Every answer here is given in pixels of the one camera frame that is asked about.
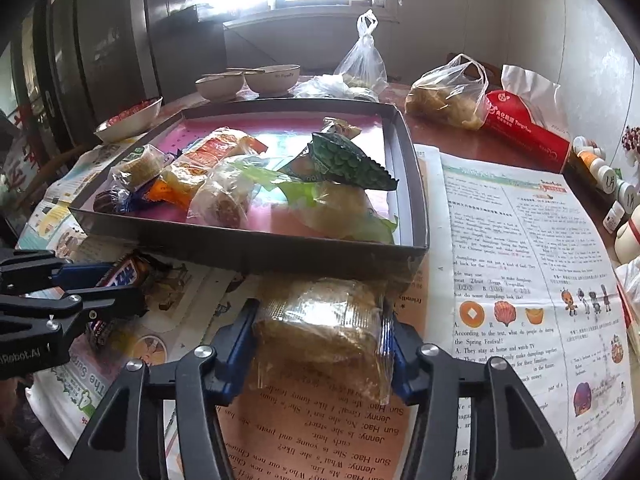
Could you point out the clear packet of fluffy cake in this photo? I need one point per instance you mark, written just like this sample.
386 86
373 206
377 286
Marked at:
320 335

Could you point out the small orange candy packet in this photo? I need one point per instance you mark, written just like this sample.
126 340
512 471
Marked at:
170 194

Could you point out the orange snack packet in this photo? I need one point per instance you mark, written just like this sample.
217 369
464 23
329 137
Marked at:
220 147

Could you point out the curved brown wooden chair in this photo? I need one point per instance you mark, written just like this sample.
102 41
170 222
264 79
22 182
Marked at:
55 162

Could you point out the small white bottle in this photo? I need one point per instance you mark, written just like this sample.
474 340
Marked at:
613 217

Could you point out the tied clear plastic bag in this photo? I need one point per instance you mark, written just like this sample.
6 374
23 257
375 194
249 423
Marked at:
362 57

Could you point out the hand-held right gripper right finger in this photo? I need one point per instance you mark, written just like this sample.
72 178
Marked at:
405 360

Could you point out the blue snack packet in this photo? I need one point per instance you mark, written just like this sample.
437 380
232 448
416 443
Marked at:
131 199

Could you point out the plastic bag of yellow food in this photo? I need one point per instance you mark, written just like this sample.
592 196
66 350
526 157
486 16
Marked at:
442 100

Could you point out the dark brown chocolate bar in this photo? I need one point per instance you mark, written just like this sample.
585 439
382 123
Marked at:
125 275

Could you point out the flat crumpled plastic bag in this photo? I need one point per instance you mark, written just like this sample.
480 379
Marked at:
325 90

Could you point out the orange page newspaper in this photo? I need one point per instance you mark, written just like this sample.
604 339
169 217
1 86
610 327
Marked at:
300 435

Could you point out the white rabbit figurine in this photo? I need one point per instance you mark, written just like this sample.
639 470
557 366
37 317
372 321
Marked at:
630 240

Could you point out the green yellow pastry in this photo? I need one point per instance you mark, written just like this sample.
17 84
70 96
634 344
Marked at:
340 210

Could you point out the dark red flower ornament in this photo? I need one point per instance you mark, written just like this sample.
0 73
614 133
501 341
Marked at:
632 139

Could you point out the white bottle handwritten label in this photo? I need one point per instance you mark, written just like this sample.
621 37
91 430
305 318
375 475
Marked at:
608 176
625 195

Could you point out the red patterned bowl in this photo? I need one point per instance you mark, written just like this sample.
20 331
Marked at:
127 120

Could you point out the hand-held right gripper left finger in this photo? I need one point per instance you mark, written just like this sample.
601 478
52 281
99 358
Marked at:
235 355

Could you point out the red tissue pack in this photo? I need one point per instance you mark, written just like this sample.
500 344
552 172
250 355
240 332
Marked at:
525 130

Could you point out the wooden chopstick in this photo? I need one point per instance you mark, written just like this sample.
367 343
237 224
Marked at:
245 70

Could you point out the white printed newspaper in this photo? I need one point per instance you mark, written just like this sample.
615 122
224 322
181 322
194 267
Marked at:
525 270

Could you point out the orange medicine bottle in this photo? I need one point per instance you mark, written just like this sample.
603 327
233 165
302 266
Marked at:
590 162

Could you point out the tall yellow bread packet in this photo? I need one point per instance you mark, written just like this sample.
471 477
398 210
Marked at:
342 127

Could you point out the green pea snack packet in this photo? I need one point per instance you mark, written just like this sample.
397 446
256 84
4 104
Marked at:
345 162

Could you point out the clear packet of brown pastry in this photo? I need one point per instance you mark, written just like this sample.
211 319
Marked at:
222 205

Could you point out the clear packet round pale cake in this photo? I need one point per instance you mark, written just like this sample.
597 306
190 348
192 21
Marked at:
137 167

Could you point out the colourful picture newspaper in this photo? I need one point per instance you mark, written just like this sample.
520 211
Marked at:
55 210

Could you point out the beige bowl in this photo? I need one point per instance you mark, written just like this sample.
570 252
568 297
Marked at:
220 86
272 80

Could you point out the dark wooden chair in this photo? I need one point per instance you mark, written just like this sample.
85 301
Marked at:
460 60

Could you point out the shallow dark cardboard box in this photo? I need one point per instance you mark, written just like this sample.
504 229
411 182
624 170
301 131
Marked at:
300 130

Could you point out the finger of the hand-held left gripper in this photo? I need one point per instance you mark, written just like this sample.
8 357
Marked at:
85 272
110 305

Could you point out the dark steel refrigerator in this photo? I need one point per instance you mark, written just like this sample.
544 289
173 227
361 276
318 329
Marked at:
120 45

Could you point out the crumpled white tissue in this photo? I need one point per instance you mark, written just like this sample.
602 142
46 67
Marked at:
631 285

